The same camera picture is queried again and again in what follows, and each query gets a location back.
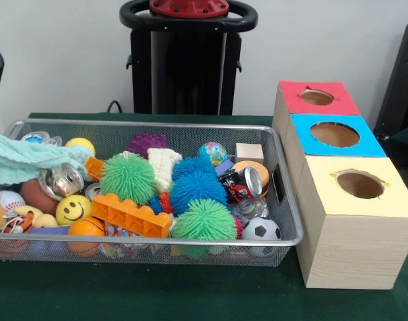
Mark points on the light teal cloth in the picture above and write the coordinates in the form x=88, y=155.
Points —
x=23, y=160

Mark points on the orange toy building brick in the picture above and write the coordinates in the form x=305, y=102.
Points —
x=93, y=167
x=130, y=214

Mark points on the white baseball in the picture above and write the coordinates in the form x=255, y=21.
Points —
x=6, y=200

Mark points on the red and blue spiky toy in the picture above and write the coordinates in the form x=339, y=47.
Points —
x=160, y=202

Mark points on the yellow smiley face ball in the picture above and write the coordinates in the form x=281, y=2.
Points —
x=73, y=209

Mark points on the yellow tennis ball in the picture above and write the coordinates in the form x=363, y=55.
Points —
x=80, y=145

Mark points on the blue spiky rubber ball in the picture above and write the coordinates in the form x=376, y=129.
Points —
x=197, y=187

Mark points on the polka dot cloth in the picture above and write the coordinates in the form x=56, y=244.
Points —
x=120, y=230

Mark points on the purple spiky ball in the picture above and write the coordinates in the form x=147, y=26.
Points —
x=145, y=143

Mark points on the black pedestal with red base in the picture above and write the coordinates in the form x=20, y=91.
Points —
x=190, y=67

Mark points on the green spiky rubber ball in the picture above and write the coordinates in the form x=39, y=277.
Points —
x=204, y=219
x=127, y=177

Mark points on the shallow metal mesh bin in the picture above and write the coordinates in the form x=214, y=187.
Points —
x=287, y=220

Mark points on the black and white soccer ball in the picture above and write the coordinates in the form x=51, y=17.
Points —
x=261, y=229

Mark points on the wooden box with three holes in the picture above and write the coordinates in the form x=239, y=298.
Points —
x=351, y=254

